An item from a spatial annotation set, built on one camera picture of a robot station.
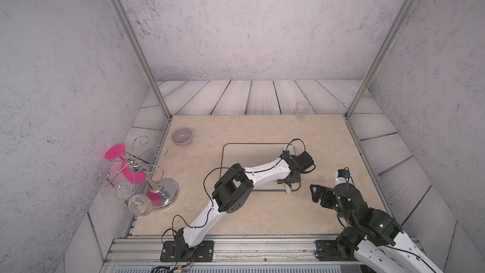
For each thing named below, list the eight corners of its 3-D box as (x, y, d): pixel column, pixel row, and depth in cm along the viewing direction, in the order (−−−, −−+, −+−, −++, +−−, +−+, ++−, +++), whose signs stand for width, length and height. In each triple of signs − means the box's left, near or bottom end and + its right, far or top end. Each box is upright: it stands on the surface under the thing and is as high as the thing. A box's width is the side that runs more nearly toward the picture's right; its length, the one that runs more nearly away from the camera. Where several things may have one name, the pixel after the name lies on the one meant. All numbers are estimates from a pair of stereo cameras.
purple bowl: (173, 148, 108) (169, 141, 103) (177, 135, 115) (174, 127, 110) (190, 148, 108) (188, 141, 103) (194, 134, 115) (191, 127, 110)
